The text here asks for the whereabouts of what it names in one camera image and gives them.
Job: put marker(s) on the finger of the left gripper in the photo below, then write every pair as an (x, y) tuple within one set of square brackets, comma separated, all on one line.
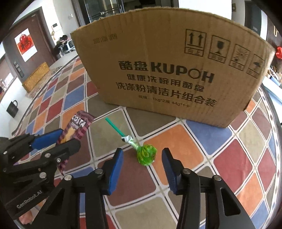
[(53, 156), (20, 146)]

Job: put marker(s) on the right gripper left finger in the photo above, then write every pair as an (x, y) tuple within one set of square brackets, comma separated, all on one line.
[(61, 209)]

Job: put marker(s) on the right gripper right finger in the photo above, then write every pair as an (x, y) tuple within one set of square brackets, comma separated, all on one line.
[(223, 209)]

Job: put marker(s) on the maroon Costa biscuit packet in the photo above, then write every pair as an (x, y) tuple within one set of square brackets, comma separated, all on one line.
[(77, 127)]

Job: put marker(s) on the green lollipop with stick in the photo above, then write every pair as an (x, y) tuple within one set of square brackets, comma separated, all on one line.
[(146, 154)]

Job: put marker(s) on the person's left hand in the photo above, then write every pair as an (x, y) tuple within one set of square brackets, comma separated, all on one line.
[(27, 218)]

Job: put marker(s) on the black mug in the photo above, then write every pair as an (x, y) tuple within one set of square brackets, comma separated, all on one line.
[(12, 108)]

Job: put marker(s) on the colourful diamond pattern tablecloth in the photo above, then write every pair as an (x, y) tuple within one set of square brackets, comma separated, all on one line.
[(247, 154)]

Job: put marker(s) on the yellow woven tissue box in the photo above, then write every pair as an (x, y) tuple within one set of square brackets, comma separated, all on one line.
[(35, 77)]

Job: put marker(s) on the red paper door poster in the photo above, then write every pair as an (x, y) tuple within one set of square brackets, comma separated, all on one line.
[(25, 45)]

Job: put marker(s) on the brown cardboard box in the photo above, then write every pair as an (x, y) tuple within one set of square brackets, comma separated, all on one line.
[(189, 64)]

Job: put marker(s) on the red balloon bow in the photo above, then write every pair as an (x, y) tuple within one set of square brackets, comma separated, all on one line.
[(279, 53)]

